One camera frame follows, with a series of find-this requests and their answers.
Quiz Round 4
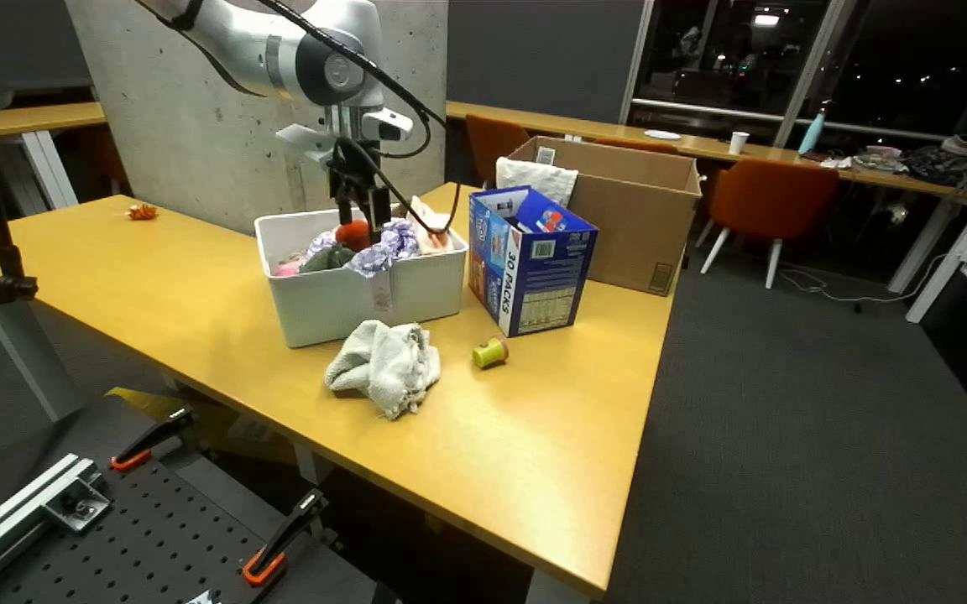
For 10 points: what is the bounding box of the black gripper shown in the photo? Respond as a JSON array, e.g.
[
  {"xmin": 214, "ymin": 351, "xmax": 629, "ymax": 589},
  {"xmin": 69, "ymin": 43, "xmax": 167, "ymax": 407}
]
[{"xmin": 329, "ymin": 138, "xmax": 389, "ymax": 230}]

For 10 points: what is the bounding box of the white towel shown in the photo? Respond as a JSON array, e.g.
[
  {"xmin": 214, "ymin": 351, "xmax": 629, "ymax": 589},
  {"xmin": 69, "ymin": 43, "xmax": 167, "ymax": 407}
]
[{"xmin": 321, "ymin": 320, "xmax": 440, "ymax": 418}]

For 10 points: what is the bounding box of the yellow play-doh container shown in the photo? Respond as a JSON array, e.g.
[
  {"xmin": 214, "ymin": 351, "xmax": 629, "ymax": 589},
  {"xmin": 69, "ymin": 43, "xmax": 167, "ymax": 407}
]
[{"xmin": 474, "ymin": 338, "xmax": 509, "ymax": 368}]

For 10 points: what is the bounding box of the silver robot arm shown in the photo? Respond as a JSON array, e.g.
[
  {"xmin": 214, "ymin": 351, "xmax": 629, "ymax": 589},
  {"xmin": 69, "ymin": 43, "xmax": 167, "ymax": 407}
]
[{"xmin": 139, "ymin": 0, "xmax": 414, "ymax": 230}]

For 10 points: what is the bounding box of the white plastic basket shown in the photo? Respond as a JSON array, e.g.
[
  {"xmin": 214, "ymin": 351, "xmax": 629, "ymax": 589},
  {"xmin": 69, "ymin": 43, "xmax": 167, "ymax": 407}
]
[{"xmin": 254, "ymin": 208, "xmax": 465, "ymax": 346}]

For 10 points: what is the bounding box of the purple checkered cloth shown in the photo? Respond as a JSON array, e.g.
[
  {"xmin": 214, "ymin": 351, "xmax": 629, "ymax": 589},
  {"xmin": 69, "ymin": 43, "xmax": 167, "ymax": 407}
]
[{"xmin": 301, "ymin": 219, "xmax": 418, "ymax": 279}]

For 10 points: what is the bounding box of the blue cardboard box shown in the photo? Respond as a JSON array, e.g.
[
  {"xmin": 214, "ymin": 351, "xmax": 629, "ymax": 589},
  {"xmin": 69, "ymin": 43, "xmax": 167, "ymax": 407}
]
[{"xmin": 470, "ymin": 187, "xmax": 598, "ymax": 337}]

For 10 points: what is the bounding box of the white plastic bag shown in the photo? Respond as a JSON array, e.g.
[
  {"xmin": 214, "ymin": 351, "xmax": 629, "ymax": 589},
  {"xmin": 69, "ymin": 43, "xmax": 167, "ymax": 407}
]
[{"xmin": 498, "ymin": 157, "xmax": 576, "ymax": 205}]

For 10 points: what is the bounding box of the small orange object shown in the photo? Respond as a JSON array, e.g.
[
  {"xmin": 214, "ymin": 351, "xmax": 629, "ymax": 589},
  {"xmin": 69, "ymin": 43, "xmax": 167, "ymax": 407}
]
[{"xmin": 127, "ymin": 201, "xmax": 157, "ymax": 221}]

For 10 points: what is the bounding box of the brown cardboard box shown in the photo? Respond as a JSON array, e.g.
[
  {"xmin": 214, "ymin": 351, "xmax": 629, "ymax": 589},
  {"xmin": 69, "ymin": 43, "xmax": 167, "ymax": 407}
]
[{"xmin": 495, "ymin": 134, "xmax": 701, "ymax": 296}]

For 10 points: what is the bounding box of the long wooden desk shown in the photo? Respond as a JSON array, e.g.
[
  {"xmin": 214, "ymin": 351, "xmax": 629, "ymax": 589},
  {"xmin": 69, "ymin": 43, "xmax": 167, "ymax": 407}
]
[{"xmin": 446, "ymin": 101, "xmax": 967, "ymax": 205}]

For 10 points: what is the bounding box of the white cup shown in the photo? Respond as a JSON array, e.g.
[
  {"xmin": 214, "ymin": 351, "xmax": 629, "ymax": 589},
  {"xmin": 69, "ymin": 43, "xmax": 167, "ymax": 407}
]
[{"xmin": 728, "ymin": 130, "xmax": 748, "ymax": 153}]

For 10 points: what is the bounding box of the black perforated breadboard plate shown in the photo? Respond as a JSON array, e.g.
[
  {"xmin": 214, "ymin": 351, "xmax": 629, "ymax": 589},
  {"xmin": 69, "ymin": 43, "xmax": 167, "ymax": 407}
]
[{"xmin": 0, "ymin": 459, "xmax": 320, "ymax": 604}]

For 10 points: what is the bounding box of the orange chair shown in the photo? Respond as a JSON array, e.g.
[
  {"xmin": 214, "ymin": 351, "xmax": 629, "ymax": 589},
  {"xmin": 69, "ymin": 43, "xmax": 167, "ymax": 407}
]
[{"xmin": 701, "ymin": 162, "xmax": 840, "ymax": 290}]

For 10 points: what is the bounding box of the light blue bottle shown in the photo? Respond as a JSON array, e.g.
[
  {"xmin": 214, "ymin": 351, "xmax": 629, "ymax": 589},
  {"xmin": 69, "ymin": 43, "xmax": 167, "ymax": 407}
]
[{"xmin": 795, "ymin": 96, "xmax": 831, "ymax": 157}]

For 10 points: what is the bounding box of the left orange-handled clamp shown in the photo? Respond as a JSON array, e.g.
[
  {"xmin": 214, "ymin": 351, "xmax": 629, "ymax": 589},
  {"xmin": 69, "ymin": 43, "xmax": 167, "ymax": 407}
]
[{"xmin": 107, "ymin": 407, "xmax": 192, "ymax": 474}]

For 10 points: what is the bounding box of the orange-handled clamp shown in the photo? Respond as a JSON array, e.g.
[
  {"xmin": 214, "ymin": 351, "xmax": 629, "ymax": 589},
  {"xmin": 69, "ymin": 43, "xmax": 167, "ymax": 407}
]
[
  {"xmin": 107, "ymin": 407, "xmax": 192, "ymax": 474},
  {"xmin": 238, "ymin": 491, "xmax": 326, "ymax": 586}
]

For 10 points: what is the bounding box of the right orange-handled clamp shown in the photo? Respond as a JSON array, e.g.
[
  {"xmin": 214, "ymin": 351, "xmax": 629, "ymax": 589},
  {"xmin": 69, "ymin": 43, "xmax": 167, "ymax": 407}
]
[{"xmin": 238, "ymin": 491, "xmax": 326, "ymax": 586}]

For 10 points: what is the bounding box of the left aluminium extrusion rail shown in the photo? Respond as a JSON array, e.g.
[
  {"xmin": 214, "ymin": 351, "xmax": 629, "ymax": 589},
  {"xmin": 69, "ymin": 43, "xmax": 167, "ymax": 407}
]
[{"xmin": 0, "ymin": 453, "xmax": 110, "ymax": 554}]

